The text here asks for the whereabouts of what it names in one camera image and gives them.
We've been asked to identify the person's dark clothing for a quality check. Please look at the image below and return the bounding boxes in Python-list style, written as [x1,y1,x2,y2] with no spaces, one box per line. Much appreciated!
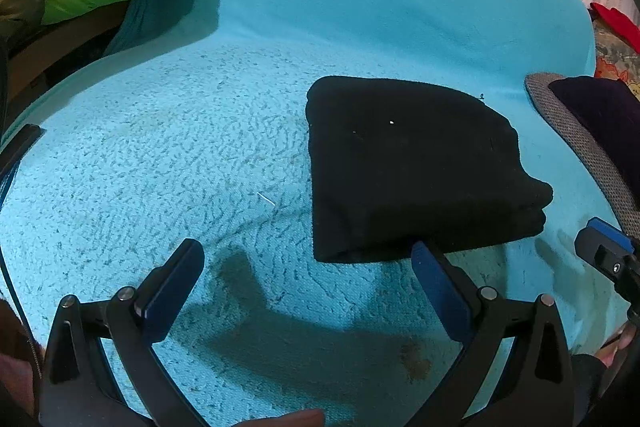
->
[570,353,616,427]

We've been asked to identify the black pants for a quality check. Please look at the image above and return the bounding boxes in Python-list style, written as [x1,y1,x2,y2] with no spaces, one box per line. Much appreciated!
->
[306,76,554,264]

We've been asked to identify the black strap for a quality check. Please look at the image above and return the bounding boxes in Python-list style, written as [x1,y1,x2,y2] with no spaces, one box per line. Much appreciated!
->
[0,124,42,178]

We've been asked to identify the person's left hand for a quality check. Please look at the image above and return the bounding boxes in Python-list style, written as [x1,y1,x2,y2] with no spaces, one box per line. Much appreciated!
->
[245,408,326,427]

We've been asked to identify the turquoise fleece blanket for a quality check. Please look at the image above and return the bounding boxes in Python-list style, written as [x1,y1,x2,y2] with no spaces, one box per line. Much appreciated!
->
[0,0,626,427]

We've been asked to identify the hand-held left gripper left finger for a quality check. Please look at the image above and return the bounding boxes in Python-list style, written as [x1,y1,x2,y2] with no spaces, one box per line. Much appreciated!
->
[40,238,206,427]

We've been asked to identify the red cloth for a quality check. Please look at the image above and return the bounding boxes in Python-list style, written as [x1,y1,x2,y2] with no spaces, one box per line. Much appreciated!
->
[589,2,640,55]

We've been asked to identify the dark purple cushion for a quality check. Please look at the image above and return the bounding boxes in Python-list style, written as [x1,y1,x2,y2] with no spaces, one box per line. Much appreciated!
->
[548,76,640,208]

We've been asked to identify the floral printed blanket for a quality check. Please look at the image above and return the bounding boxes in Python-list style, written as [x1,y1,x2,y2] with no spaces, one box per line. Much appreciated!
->
[592,19,640,102]

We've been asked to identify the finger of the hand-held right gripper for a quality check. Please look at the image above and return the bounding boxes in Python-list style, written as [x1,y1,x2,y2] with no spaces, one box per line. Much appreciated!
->
[574,217,637,282]

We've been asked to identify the person's right hand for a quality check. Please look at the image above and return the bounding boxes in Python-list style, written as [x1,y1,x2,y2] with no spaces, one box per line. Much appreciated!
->
[597,322,640,370]

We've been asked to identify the brown wooden furniture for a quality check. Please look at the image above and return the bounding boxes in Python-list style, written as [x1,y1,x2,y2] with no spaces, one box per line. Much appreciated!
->
[7,4,128,108]

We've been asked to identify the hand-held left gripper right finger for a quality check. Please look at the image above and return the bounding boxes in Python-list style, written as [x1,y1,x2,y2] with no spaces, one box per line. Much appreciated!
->
[400,241,576,427]

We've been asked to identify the grey woven cushion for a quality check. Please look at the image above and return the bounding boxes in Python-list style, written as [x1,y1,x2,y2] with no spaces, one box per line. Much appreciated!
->
[525,72,640,238]

